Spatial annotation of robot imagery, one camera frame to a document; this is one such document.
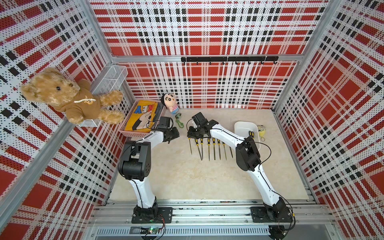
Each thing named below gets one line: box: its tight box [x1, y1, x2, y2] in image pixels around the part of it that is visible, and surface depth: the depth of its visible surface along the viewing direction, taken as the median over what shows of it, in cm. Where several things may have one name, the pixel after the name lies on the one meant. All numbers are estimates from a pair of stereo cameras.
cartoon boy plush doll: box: [161, 92, 180, 115], surface depth 113 cm
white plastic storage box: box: [234, 121, 261, 151], surface depth 108 cm
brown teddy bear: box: [21, 67, 125, 125], surface depth 54 cm
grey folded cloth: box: [151, 102, 164, 130], surface depth 114 cm
